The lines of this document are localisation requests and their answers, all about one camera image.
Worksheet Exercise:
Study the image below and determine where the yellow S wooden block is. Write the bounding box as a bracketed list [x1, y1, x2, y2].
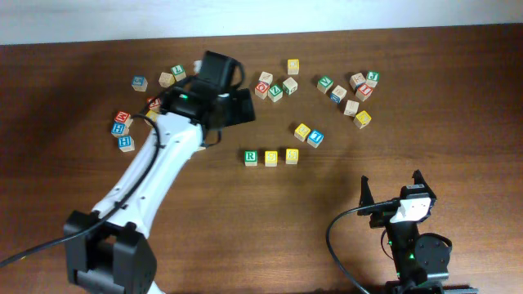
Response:
[264, 150, 278, 167]

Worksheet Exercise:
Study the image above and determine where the plain block blue side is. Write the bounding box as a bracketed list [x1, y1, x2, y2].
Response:
[349, 73, 366, 91]

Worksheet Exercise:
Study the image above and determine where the green Z wooden block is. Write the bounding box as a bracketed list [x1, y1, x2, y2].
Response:
[268, 84, 283, 102]

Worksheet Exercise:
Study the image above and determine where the plain wooden block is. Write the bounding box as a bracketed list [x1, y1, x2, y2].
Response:
[159, 72, 176, 88]

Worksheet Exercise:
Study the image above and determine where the blue h block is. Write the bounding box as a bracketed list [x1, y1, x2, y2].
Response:
[118, 136, 135, 152]
[110, 122, 129, 138]

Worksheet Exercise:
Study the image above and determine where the blue U side block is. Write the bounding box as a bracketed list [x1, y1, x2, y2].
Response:
[330, 85, 347, 104]

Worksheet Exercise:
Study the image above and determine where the green J side block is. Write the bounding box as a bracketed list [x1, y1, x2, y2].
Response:
[283, 77, 298, 96]

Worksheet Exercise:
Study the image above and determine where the plain block behind Q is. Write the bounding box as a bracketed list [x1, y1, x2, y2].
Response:
[258, 72, 274, 85]

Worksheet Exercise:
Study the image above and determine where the green V wooden block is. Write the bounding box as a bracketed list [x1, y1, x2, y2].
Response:
[317, 76, 333, 94]

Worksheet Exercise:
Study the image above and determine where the red I wooden block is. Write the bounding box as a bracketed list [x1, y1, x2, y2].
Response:
[355, 83, 373, 101]

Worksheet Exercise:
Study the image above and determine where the red Q wooden block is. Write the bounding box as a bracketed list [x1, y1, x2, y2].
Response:
[255, 81, 270, 100]

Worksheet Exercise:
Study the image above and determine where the blue I wooden block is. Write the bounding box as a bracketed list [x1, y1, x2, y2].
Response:
[307, 130, 324, 148]

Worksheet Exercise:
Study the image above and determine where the green J top block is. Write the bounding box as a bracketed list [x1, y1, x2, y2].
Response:
[365, 71, 380, 88]

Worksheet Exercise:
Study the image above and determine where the green R wooden block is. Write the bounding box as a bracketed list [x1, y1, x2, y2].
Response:
[244, 150, 258, 167]

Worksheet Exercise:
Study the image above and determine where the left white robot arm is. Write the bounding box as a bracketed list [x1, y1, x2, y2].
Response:
[64, 51, 255, 294]

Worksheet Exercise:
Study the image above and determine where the red M wooden block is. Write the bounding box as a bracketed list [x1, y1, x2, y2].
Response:
[114, 111, 133, 127]

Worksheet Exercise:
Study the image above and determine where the red 6 wooden block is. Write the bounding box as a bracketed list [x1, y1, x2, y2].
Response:
[147, 97, 161, 113]

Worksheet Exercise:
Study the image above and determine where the blue H block rear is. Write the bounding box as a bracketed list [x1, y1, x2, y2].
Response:
[110, 122, 129, 138]

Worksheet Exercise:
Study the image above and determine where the blue H block front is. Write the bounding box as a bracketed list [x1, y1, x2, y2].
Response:
[118, 136, 135, 152]

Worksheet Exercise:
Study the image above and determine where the green L wooden block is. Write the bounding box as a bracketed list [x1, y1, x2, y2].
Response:
[171, 65, 186, 82]

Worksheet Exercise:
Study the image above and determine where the yellow far wooden block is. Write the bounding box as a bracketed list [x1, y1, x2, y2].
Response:
[287, 59, 300, 75]

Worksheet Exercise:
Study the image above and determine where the plain butterfly block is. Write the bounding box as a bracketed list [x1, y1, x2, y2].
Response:
[343, 100, 360, 117]

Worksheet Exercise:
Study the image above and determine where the blue 5 wooden block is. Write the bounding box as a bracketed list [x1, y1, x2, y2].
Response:
[132, 76, 148, 92]

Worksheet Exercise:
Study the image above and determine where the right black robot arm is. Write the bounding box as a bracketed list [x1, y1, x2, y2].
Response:
[358, 170, 479, 294]

